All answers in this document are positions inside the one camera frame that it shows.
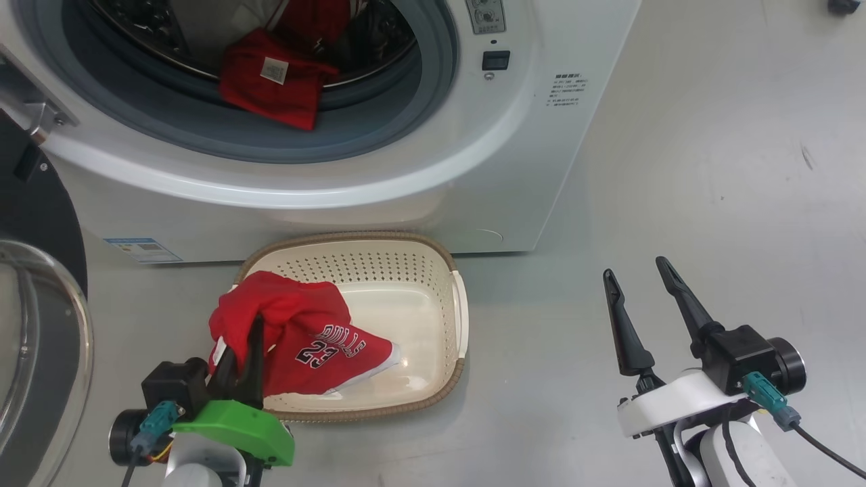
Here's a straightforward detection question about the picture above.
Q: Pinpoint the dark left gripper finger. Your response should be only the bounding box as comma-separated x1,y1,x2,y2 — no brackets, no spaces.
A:
206,345,240,405
236,314,266,408

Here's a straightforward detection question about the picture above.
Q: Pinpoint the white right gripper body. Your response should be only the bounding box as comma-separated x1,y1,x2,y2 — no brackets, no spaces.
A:
617,337,808,439

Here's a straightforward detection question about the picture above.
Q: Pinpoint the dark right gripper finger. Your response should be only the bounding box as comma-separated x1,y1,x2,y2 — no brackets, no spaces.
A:
654,255,725,360
601,268,656,378

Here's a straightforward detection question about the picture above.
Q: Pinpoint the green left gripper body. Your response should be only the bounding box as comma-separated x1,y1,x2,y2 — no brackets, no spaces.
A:
108,399,296,468

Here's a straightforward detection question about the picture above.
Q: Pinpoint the red Bulls jersey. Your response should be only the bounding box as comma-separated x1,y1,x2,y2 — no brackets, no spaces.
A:
208,271,402,398

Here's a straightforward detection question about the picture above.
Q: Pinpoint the red garment with label tag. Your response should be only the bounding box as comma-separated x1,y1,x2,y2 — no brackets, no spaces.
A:
219,0,354,132

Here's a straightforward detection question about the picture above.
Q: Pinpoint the beige perforated laundry basket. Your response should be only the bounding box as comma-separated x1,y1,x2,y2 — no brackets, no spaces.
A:
233,231,470,424

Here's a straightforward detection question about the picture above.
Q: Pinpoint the white washing machine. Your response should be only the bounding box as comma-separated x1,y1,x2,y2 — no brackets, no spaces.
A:
0,0,643,265

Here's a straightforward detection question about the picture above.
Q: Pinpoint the blue energy label sticker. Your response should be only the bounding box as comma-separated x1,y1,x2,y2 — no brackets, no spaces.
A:
103,237,184,264

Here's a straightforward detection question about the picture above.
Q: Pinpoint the grey warning sticker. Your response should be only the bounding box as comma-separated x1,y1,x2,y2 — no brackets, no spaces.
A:
465,0,507,35

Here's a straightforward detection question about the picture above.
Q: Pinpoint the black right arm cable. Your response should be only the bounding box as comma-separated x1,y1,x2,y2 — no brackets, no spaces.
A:
719,406,757,487
790,423,866,482

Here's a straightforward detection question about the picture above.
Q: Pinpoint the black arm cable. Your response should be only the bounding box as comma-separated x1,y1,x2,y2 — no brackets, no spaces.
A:
120,450,144,487
719,406,757,487
790,423,866,482

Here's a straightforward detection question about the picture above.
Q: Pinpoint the teal left camera connector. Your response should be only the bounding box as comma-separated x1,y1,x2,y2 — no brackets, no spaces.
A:
130,400,185,456

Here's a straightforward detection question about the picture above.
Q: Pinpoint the teal camera connector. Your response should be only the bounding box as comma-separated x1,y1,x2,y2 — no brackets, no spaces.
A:
741,371,803,433
130,400,185,456

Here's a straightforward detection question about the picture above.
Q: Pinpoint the teal right camera connector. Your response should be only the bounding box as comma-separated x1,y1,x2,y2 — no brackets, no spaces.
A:
741,371,803,433

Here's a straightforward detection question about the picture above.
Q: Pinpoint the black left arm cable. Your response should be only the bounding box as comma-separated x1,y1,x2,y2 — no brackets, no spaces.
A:
120,450,144,487

